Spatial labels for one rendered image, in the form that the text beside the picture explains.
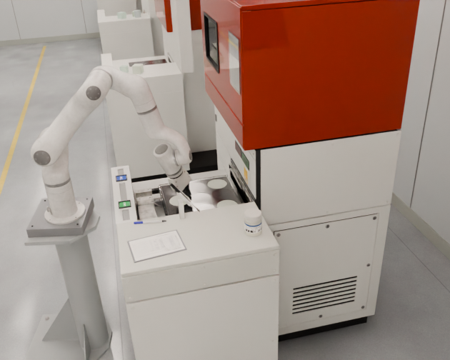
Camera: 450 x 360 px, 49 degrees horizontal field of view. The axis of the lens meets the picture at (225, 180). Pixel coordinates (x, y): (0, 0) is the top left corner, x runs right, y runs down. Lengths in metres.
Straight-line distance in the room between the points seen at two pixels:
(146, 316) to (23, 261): 1.89
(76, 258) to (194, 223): 0.72
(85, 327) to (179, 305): 0.94
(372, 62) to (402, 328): 1.59
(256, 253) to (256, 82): 0.68
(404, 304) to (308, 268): 0.86
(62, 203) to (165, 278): 0.72
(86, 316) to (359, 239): 1.48
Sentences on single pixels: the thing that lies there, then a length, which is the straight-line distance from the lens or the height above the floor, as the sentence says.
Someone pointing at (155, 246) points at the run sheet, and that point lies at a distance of 2.00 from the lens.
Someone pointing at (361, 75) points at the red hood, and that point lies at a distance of 2.19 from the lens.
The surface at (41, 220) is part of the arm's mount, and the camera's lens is 2.51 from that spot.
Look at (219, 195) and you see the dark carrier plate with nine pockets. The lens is 2.43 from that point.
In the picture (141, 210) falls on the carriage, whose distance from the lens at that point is 2.41.
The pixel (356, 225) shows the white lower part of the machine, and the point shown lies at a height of 0.73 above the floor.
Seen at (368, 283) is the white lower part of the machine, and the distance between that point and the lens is 2.84.
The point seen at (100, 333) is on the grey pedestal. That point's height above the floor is 0.11.
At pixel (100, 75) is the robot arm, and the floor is 1.56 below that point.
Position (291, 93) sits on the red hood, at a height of 1.46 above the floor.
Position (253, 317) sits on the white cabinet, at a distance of 2.18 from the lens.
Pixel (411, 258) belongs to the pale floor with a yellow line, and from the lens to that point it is 3.62.
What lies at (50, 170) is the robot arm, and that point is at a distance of 2.36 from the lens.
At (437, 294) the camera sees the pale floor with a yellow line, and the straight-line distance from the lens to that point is 3.39.
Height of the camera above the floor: 2.15
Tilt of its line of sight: 29 degrees down
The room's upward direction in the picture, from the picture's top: 2 degrees counter-clockwise
